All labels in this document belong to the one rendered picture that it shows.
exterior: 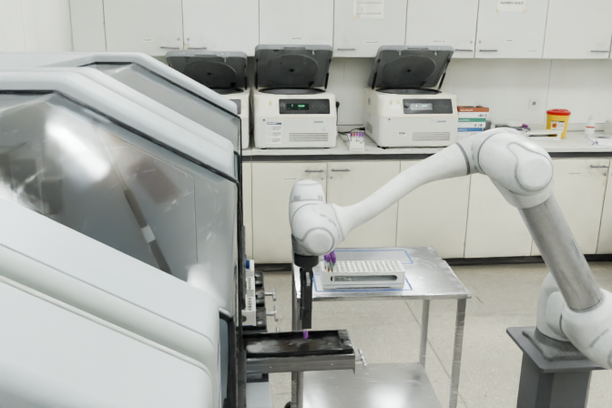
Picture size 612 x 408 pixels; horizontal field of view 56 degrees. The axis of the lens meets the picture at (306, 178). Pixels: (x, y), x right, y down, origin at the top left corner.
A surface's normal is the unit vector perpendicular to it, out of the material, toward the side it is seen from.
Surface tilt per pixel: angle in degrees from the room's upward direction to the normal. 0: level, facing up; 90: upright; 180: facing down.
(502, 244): 90
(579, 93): 90
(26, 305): 29
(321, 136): 90
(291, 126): 90
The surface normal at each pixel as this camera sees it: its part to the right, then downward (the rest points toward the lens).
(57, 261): 0.50, -0.85
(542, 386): -0.63, 0.19
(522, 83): 0.10, 0.26
